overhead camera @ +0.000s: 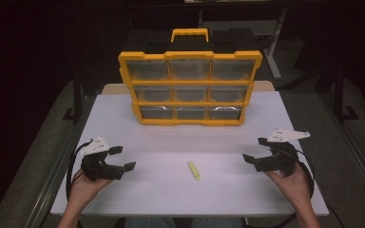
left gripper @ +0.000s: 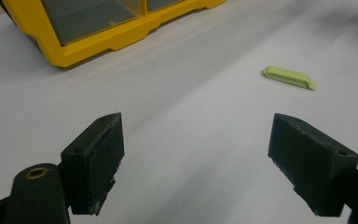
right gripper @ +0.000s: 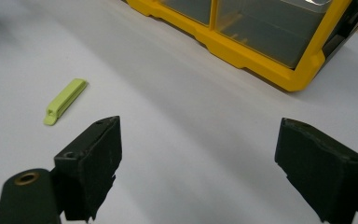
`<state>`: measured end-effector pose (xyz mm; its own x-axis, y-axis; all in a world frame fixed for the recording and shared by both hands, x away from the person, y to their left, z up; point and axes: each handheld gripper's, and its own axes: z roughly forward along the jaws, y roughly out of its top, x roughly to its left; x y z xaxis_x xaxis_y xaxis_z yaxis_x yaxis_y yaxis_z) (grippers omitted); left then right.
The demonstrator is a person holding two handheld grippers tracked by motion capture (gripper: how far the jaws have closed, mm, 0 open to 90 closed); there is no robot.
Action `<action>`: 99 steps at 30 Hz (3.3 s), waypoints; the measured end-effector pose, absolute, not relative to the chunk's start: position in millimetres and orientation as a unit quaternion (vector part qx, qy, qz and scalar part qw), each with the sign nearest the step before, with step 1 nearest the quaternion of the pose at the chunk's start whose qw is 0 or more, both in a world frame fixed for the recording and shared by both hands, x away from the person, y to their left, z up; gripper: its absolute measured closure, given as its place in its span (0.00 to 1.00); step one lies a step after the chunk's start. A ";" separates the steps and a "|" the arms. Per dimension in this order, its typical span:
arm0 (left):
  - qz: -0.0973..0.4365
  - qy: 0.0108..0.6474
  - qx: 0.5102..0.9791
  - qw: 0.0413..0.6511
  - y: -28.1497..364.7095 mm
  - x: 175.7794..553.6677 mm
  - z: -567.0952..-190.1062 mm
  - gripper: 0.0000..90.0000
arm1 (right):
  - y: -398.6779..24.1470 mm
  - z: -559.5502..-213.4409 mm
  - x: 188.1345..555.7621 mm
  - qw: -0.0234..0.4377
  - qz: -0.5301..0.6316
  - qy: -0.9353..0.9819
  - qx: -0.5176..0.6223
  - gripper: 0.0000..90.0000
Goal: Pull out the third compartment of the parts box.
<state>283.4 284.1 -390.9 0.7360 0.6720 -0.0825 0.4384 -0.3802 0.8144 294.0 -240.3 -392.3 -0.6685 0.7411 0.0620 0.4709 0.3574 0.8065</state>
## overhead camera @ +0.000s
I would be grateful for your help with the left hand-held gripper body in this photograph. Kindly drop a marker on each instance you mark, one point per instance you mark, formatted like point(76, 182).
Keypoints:
point(99, 167)

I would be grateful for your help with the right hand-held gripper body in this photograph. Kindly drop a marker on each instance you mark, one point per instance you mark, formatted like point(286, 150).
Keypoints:
point(282, 158)

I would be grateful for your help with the yellow highlighter pen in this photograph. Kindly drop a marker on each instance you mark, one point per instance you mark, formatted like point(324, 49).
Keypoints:
point(194, 171)

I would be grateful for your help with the clear plastic storage drawer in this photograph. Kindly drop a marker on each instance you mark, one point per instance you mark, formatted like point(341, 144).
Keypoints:
point(233, 70)

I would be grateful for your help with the yellow black organizer cabinet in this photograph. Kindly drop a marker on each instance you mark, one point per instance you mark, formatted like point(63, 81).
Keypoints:
point(190, 44)

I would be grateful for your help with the person's left hand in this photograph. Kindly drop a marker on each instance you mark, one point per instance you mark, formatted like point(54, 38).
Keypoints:
point(82, 193)

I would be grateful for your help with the person's right hand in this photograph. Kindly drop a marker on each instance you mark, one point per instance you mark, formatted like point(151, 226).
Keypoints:
point(294, 188)

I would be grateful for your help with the black metal stand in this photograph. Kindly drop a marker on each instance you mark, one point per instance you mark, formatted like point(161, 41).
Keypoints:
point(77, 101)
point(339, 101)

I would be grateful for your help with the grid of clear drawers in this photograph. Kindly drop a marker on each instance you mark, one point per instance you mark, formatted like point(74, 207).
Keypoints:
point(153, 93)

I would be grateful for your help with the aluminium floor rail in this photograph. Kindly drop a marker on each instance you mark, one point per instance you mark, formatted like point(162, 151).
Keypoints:
point(358, 158)
point(55, 177)

